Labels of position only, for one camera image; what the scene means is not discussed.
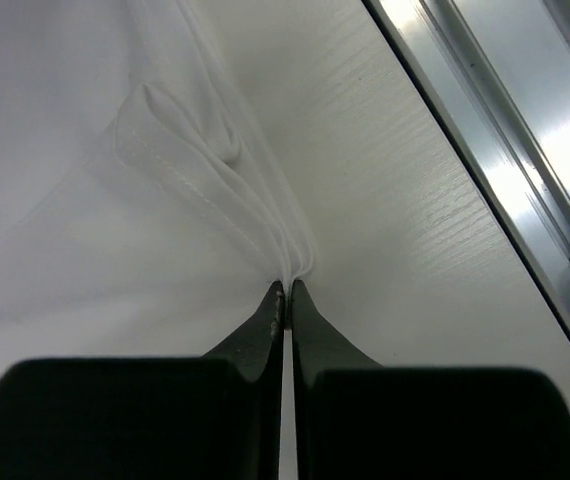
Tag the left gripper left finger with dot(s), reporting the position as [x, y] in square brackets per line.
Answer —
[216, 416]

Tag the aluminium front rail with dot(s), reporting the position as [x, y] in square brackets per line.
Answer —
[496, 76]

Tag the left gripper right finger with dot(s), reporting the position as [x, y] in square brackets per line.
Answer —
[357, 419]

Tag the white t shirt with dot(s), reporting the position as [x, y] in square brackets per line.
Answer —
[142, 211]

